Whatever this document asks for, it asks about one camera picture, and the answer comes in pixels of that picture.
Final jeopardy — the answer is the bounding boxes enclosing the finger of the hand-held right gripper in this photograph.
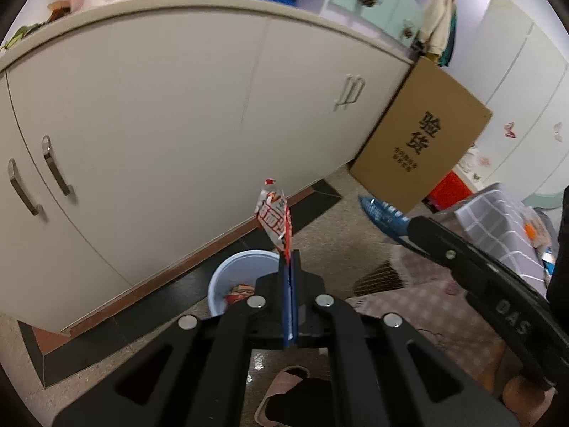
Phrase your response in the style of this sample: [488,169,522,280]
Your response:
[406,216,558,392]

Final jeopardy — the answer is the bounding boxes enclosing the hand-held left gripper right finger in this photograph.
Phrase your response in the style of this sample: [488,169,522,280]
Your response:
[289,249,521,427]

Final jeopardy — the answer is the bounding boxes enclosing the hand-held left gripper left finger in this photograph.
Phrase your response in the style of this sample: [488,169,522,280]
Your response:
[52,253,289,427]

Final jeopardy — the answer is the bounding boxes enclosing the light blue trash bin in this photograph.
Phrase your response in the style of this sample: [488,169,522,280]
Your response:
[208,250,282,318]

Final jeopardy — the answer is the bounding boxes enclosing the red white snack wrapper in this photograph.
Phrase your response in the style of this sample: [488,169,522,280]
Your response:
[254,178,295,261]

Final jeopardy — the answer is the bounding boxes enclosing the pile of snack wrappers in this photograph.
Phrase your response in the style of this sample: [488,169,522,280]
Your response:
[520,207,556,276]

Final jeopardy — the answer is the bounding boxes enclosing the blue snack wrapper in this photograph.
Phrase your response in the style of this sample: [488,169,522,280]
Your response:
[358,195,412,246]

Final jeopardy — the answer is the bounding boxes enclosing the person's right hand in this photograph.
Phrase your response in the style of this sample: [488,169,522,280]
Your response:
[507,374,556,415]

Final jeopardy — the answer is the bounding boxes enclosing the beige shaggy rug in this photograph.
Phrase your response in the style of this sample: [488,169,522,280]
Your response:
[347,242,530,410]

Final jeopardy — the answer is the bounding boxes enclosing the grey checkered tablecloth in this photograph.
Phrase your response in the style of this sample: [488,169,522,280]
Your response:
[453,182,552,296]

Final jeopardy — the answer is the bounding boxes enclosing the pink slipper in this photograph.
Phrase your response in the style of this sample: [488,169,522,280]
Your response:
[255,365,334,427]

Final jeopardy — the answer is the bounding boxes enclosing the red low platform white top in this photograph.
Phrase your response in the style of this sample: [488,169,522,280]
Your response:
[426,170,473,211]

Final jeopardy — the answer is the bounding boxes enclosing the small white plastic bag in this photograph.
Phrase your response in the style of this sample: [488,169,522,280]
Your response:
[462,147,490,183]

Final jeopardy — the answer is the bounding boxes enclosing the large cardboard box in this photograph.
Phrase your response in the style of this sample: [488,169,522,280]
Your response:
[349,58,494,215]

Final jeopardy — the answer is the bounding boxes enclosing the white low cabinet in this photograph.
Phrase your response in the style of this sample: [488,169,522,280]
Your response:
[0,0,416,334]

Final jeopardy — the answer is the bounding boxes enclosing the white sliding wardrobe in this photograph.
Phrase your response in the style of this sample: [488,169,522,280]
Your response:
[449,0,569,205]

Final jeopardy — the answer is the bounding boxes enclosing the green hanging jacket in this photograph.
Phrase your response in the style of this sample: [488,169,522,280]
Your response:
[438,13,458,67]

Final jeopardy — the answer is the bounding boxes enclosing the beige hanging jacket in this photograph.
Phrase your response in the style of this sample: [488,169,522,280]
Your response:
[415,0,456,56]

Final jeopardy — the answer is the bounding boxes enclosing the brown snack packet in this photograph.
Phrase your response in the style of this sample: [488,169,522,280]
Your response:
[47,0,72,23]

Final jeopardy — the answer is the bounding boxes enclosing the green snack packet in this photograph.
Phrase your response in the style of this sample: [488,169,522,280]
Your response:
[2,24,41,51]

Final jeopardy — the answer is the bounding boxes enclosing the metal cabinet handle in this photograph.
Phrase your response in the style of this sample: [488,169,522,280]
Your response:
[8,158,44,217]
[349,77,366,106]
[334,75,354,112]
[41,135,75,197]

